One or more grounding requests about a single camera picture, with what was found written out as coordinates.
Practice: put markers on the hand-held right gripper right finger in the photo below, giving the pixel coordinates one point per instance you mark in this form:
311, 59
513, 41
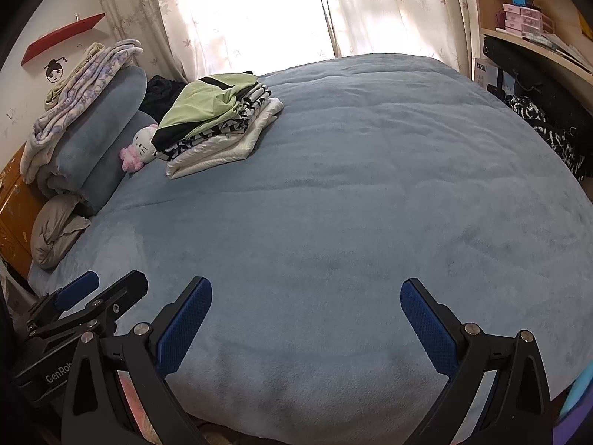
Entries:
428, 329

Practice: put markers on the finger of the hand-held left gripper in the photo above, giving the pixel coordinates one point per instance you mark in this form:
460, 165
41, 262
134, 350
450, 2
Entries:
78, 287
125, 287

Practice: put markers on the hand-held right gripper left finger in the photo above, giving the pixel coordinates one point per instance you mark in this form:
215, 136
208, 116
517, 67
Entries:
183, 329

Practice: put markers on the light green and black jacket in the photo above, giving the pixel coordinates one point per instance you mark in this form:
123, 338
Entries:
199, 102

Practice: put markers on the grey pillow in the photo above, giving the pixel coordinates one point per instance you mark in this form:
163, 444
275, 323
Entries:
53, 231

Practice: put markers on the brown wooden headboard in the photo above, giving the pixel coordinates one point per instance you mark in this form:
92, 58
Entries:
14, 222

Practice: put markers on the white and pink plush toy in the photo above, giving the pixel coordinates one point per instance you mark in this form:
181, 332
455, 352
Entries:
141, 143

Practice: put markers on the folded blue blanket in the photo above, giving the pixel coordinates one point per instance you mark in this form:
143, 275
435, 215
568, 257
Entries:
92, 139

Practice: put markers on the white folded garment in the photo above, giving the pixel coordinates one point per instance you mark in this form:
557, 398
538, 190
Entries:
217, 155

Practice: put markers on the purple cloth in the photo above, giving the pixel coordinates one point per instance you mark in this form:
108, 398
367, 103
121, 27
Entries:
577, 408

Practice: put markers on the blue bed blanket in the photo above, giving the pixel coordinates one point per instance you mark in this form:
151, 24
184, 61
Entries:
324, 194

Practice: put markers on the black and white patterned garment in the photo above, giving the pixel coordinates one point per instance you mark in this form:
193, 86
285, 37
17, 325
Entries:
223, 127

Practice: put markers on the black clothing pile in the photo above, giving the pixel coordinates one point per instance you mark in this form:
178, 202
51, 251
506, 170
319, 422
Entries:
160, 90

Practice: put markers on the purple floral quilt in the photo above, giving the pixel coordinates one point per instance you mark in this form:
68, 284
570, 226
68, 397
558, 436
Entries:
88, 85

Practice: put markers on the beige folded cloth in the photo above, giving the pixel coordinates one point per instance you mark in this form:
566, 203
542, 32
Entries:
78, 67

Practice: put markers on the black and white spotted garment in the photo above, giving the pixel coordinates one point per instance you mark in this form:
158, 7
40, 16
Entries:
556, 139

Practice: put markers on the white printed box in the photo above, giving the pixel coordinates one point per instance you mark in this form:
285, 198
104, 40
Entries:
482, 74

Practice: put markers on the black bag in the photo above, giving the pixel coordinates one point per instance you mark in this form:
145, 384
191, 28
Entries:
546, 83

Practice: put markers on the stack of papers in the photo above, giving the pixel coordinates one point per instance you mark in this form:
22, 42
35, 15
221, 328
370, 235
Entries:
560, 48

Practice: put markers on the pink drawer boxes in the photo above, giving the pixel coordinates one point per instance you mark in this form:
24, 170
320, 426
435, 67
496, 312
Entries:
523, 21

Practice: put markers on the yellow paper packet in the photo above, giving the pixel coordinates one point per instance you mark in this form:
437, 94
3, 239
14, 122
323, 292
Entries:
585, 25

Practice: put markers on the cartoon face wall sticker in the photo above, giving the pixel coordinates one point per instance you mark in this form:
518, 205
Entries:
54, 73

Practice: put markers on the red wall shelf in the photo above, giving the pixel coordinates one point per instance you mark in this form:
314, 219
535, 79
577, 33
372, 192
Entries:
60, 37

